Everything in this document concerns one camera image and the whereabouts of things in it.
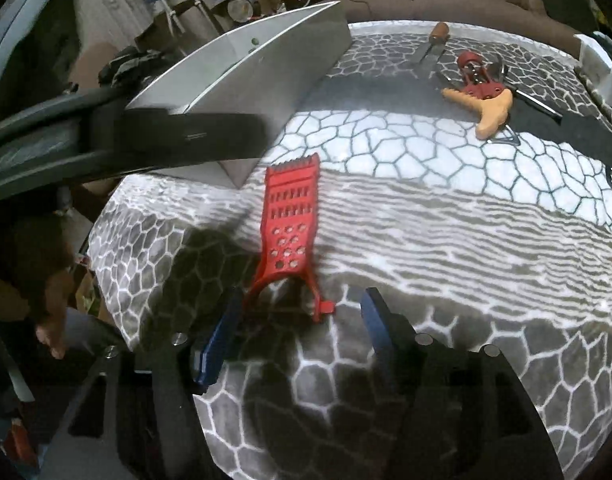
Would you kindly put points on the red grater peeler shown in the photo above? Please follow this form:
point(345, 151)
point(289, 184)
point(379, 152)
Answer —
point(288, 228)

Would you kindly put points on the red winged corkscrew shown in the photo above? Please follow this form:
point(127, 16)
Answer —
point(476, 80)

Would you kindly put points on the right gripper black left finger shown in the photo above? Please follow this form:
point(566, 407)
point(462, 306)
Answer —
point(135, 417)

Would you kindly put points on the white plastic container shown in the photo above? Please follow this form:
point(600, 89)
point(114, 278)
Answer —
point(595, 68)

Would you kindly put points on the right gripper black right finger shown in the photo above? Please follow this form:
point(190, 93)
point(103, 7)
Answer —
point(467, 414)

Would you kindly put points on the orange handled corkscrew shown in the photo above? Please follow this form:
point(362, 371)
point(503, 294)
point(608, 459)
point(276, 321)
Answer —
point(493, 112)

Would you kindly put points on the round tin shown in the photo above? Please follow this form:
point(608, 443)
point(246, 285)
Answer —
point(241, 11)

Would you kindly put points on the wooden handled knife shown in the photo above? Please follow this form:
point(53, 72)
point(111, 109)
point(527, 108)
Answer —
point(427, 56)

